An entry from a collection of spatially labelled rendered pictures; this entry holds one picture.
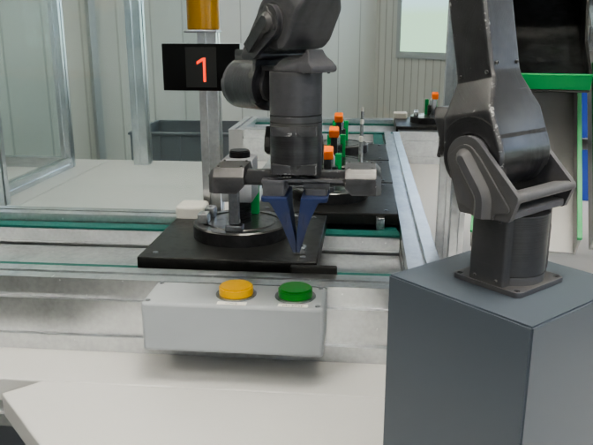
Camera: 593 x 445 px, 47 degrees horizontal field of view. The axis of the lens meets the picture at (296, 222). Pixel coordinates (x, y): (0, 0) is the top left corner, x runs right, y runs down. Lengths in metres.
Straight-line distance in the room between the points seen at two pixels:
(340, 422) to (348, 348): 0.14
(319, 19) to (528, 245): 0.32
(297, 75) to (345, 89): 4.68
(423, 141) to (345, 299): 1.36
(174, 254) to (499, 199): 0.52
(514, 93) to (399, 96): 4.86
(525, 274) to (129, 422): 0.44
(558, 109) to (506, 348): 0.58
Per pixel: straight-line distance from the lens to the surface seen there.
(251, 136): 2.19
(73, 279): 0.91
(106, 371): 0.88
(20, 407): 0.84
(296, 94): 0.72
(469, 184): 0.54
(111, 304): 0.90
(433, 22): 5.18
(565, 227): 0.95
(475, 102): 0.56
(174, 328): 0.81
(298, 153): 0.73
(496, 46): 0.57
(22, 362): 0.94
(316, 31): 0.73
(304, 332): 0.78
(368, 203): 1.20
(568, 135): 1.03
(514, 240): 0.56
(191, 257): 0.92
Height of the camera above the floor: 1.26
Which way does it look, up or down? 16 degrees down
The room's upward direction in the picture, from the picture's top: straight up
